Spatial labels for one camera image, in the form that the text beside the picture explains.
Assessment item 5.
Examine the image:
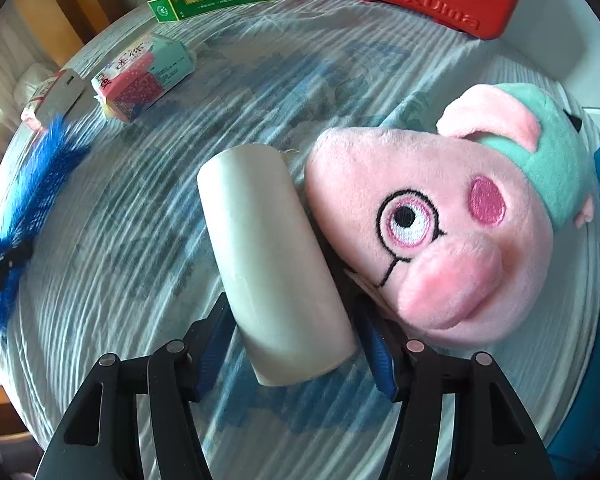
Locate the white plastic bag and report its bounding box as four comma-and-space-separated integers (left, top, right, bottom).
14, 62, 53, 106

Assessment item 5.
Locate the wooden door frame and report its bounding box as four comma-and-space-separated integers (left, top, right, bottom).
10, 0, 126, 61

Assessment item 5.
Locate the blue feather duster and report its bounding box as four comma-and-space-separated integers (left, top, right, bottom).
0, 115, 93, 341

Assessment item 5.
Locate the pink and teal tissue pack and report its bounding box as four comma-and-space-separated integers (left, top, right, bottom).
91, 32, 197, 123

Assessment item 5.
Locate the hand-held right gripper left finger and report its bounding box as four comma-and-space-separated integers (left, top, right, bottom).
35, 291, 238, 480

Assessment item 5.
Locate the pink and white tissue pack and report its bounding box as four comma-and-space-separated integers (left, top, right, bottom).
21, 69, 87, 133

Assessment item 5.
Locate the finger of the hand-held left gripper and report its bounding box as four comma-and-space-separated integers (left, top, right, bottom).
0, 240, 33, 306

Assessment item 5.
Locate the pink pig plush toy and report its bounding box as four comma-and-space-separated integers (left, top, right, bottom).
302, 82, 600, 346

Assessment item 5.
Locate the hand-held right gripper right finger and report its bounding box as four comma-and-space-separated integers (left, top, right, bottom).
355, 295, 553, 480

